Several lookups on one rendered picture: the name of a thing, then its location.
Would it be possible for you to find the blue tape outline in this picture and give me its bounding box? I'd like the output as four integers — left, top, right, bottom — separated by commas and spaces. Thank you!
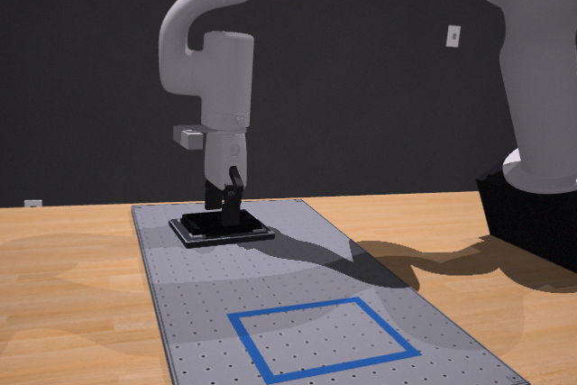
227, 297, 422, 385

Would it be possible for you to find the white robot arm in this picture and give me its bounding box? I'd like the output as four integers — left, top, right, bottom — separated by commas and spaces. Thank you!
159, 0, 577, 194

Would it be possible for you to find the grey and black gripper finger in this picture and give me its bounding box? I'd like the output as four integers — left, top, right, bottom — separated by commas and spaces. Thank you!
221, 166, 243, 226
205, 179, 223, 210

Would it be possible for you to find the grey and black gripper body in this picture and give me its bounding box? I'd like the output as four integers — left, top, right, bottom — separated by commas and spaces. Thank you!
205, 127, 247, 190

